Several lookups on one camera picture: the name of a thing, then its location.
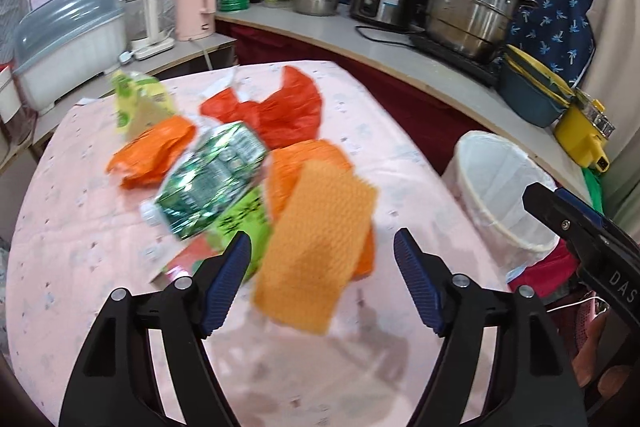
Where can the blue yellow basin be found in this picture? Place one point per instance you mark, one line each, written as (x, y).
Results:
(530, 107)
(545, 74)

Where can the orange waffle cloth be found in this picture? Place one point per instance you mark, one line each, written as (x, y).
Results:
(315, 247)

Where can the white electric kettle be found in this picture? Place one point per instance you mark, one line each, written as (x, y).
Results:
(147, 17)

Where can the bright green packet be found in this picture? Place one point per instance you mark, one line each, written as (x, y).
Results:
(245, 217)

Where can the orange crumpled packet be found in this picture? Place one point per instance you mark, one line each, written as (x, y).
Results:
(150, 147)

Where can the black induction cooker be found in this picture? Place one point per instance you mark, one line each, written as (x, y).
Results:
(450, 54)

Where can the white lined trash bin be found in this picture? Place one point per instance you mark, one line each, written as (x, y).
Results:
(495, 177)

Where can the red plastic bag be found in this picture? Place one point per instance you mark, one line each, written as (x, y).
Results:
(285, 112)

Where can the white counter board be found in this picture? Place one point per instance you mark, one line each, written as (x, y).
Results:
(350, 47)

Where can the green plastic bag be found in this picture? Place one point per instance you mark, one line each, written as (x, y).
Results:
(592, 192)

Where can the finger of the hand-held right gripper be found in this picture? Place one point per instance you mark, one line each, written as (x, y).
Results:
(560, 212)

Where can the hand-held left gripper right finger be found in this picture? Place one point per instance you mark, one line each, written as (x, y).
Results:
(417, 282)

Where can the large steel steamer pot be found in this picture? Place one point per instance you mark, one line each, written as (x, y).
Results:
(470, 17)

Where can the beige curtain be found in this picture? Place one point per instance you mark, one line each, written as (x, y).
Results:
(615, 32)

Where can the glass lid yellow knob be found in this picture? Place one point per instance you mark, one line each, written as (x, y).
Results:
(597, 114)

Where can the yellow green packet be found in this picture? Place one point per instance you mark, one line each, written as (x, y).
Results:
(140, 99)

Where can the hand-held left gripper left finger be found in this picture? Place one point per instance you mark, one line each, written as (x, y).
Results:
(227, 282)

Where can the pink mesh basket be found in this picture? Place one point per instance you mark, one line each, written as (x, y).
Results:
(580, 327)

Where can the pink electric kettle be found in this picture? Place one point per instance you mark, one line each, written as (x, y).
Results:
(192, 7)

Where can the green foil packet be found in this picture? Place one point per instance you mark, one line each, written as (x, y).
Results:
(210, 177)

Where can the lidded plastic dish container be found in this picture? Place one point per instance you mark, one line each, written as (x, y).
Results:
(70, 52)

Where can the yellow electric pot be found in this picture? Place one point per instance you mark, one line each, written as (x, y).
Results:
(575, 132)

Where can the red flat packet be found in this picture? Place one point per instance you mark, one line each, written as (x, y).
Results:
(192, 257)

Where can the orange plastic wrapper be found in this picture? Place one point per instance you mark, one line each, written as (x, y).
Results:
(300, 157)

